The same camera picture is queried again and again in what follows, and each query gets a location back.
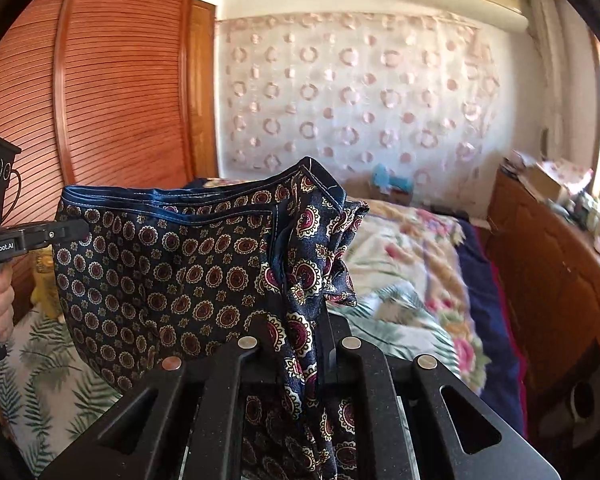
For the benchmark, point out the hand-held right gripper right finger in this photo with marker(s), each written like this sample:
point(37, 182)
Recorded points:
point(350, 360)

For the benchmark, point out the navy medallion print shorts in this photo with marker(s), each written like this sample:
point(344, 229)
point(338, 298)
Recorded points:
point(180, 270)

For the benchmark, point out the sheer circle pattern curtain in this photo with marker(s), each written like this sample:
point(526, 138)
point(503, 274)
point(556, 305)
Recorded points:
point(355, 85)

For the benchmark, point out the navy blue blanket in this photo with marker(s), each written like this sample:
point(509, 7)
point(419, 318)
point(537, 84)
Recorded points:
point(490, 310)

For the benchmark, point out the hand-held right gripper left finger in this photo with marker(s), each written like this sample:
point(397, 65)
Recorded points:
point(240, 360)

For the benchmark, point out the wooden louvered wardrobe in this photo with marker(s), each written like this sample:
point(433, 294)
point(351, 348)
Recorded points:
point(120, 85)

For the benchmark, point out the cardboard box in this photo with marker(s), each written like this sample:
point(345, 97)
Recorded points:
point(550, 180)

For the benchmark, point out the wooden sideboard cabinet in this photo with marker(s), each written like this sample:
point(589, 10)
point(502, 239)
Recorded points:
point(545, 270)

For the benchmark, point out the floral blanket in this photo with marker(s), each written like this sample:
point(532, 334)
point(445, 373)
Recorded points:
point(405, 250)

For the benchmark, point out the yellow plush toy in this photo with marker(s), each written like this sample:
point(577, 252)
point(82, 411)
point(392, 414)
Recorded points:
point(47, 285)

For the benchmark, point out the white window curtain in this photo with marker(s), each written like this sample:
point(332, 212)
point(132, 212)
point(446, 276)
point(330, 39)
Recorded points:
point(547, 60)

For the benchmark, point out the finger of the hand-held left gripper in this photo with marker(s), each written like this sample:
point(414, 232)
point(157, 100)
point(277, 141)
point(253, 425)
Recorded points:
point(60, 234)

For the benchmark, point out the small blue item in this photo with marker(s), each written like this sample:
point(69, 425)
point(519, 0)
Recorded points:
point(387, 177)

